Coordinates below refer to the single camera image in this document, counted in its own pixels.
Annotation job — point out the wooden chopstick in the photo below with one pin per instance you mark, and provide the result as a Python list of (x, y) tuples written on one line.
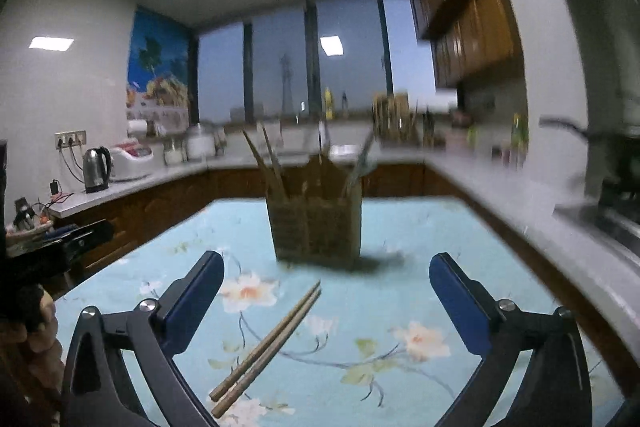
[(260, 162), (361, 162), (270, 339), (275, 157)]

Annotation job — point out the black charger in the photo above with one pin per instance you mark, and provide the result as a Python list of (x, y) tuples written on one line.
[(54, 188)]

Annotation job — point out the wall socket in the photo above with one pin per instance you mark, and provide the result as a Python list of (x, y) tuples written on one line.
[(71, 139)]

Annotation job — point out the white pot with metal lid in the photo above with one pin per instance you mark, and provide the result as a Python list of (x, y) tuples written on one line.
[(201, 143)]

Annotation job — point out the glass jar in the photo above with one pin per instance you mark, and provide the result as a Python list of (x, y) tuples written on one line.
[(173, 153)]

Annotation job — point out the paper towel roll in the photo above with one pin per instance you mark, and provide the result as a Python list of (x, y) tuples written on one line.
[(137, 128)]

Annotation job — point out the yellow cooking oil bottle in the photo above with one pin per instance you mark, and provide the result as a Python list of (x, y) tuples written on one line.
[(520, 134)]

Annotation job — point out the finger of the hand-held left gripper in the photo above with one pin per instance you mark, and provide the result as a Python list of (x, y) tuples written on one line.
[(87, 237)]

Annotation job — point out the person's left hand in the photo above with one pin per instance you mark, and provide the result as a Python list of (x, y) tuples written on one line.
[(42, 342)]

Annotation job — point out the tropical fruit wall poster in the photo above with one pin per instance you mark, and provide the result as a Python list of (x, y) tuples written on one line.
[(157, 67)]

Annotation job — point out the dish rack with utensils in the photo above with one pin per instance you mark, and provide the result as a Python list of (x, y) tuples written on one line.
[(395, 117)]

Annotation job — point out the dark spray bottle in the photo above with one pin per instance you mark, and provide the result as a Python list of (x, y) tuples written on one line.
[(344, 104)]

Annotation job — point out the white rice cooker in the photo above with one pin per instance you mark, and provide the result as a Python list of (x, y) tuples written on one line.
[(131, 161)]

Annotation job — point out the blue floral tablecloth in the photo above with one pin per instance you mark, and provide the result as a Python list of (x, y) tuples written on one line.
[(400, 257)]

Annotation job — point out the dark framed kitchen window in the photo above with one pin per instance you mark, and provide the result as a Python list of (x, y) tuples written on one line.
[(280, 67)]

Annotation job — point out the wooden utensil holder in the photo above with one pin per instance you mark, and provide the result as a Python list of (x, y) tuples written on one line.
[(315, 227)]

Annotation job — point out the steel gas stove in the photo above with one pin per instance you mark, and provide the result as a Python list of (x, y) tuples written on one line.
[(600, 222)]

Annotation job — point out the pair of wooden chopsticks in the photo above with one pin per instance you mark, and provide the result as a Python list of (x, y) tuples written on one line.
[(272, 352)]

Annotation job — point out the knife block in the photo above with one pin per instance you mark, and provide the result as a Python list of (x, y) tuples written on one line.
[(431, 129)]

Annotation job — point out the small basket of items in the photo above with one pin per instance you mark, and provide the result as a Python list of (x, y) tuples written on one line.
[(30, 222)]

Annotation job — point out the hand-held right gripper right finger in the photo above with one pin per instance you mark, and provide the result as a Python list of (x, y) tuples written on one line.
[(457, 302)]

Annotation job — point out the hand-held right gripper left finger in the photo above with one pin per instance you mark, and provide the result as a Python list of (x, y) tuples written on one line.
[(197, 302)]

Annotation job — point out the stainless steel electric kettle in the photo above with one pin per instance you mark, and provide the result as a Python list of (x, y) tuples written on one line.
[(96, 169)]

